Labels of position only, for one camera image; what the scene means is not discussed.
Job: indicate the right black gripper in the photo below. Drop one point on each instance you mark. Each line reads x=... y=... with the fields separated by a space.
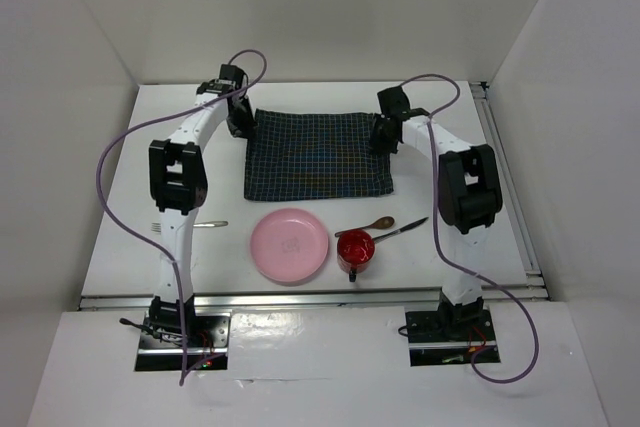
x=378 y=145

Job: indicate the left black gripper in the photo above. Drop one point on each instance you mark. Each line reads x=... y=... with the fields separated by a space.
x=246 y=129

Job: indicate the dark checked cloth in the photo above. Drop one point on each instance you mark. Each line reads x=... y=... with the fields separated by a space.
x=296 y=157

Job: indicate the red mug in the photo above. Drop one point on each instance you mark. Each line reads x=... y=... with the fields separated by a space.
x=355 y=250

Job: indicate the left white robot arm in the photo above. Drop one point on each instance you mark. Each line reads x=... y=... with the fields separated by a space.
x=179 y=187

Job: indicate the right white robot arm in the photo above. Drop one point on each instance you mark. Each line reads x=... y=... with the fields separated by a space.
x=467 y=200

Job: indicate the wooden spoon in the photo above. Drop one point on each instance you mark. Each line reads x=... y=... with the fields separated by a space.
x=381 y=223

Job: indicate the steel knife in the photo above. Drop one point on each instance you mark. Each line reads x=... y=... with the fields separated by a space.
x=409 y=227

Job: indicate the pink plate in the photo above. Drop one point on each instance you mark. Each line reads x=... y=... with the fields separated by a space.
x=289 y=246

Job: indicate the steel fork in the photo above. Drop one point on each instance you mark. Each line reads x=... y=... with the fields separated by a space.
x=157 y=229

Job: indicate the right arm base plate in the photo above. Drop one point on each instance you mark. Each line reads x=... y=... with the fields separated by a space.
x=431 y=344

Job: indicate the aluminium front rail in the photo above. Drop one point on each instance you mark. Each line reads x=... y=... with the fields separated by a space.
x=274 y=300

